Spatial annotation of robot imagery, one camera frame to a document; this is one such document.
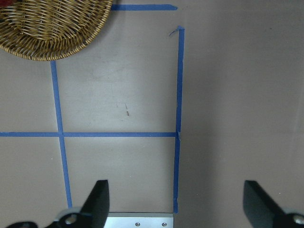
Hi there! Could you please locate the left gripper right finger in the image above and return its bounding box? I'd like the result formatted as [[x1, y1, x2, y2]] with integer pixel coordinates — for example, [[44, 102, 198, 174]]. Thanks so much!
[[243, 180, 304, 228]]

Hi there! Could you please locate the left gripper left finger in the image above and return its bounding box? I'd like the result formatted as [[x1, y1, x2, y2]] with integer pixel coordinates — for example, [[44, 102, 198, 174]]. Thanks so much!
[[7, 180, 110, 228]]

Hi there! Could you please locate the woven wicker basket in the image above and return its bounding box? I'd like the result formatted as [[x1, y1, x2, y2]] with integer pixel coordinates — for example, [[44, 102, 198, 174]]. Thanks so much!
[[0, 0, 113, 61]]

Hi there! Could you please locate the dark red apple in basket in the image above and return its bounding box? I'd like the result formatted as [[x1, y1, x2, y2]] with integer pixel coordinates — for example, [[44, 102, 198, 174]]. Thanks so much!
[[0, 0, 16, 8]]

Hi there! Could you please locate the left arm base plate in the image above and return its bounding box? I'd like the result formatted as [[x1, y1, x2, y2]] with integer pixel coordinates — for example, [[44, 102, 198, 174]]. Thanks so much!
[[104, 212, 174, 228]]

